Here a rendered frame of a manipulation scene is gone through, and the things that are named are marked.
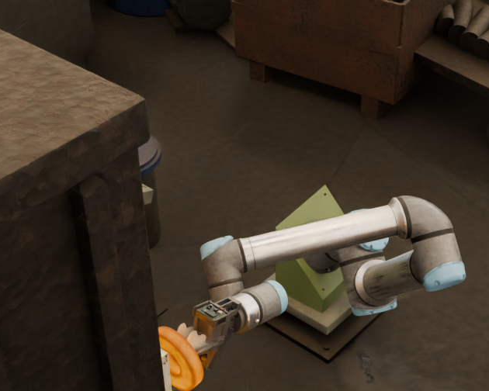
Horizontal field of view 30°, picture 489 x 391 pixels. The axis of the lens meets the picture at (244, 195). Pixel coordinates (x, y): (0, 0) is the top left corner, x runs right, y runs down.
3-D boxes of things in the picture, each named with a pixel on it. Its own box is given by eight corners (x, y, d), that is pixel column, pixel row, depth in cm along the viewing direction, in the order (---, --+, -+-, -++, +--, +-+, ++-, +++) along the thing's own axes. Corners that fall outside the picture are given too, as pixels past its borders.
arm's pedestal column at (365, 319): (310, 257, 358) (310, 241, 354) (394, 302, 337) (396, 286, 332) (241, 311, 335) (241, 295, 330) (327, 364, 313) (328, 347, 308)
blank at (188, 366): (193, 360, 196) (204, 351, 198) (143, 322, 204) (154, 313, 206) (193, 403, 206) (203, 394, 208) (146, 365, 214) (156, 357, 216)
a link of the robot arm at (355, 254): (349, 216, 317) (384, 202, 303) (362, 264, 314) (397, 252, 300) (317, 221, 307) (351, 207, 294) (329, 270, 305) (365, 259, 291)
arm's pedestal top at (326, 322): (312, 250, 349) (312, 242, 347) (380, 287, 332) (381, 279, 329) (257, 294, 330) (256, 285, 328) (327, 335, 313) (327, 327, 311)
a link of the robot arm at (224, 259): (446, 182, 241) (198, 240, 232) (459, 228, 239) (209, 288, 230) (434, 191, 252) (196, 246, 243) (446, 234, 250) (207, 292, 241)
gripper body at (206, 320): (190, 306, 210) (225, 292, 219) (185, 337, 213) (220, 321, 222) (214, 322, 206) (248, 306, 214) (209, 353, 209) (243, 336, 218)
